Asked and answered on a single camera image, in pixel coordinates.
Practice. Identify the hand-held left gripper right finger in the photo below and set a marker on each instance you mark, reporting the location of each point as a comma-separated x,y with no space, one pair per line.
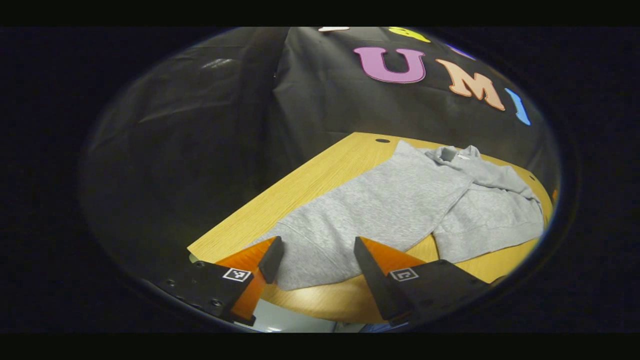
377,285

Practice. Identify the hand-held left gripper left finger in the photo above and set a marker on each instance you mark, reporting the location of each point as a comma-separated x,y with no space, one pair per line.
271,257

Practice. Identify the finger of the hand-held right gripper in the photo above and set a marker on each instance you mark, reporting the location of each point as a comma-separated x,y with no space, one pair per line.
554,195

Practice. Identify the grey sweatshirt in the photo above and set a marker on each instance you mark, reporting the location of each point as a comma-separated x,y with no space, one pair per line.
380,210

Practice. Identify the black backdrop cloth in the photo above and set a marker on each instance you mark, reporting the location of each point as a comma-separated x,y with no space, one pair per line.
325,100

